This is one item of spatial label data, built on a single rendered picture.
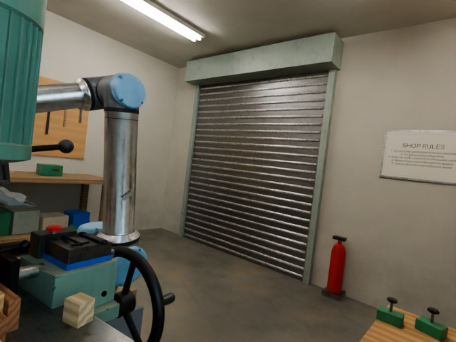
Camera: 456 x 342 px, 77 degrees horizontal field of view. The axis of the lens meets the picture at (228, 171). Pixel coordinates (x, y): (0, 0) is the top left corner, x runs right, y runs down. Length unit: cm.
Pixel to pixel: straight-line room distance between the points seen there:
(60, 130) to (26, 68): 352
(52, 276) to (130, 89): 63
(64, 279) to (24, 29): 43
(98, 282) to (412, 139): 288
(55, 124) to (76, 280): 347
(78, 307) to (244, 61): 352
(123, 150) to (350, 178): 258
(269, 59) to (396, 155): 172
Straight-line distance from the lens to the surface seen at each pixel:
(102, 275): 69
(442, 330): 174
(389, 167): 314
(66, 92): 112
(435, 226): 313
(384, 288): 329
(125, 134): 103
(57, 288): 64
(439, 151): 311
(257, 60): 372
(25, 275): 67
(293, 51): 349
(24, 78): 56
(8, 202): 80
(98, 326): 59
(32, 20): 58
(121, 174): 104
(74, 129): 412
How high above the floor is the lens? 120
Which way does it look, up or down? 1 degrees down
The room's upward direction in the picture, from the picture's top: 7 degrees clockwise
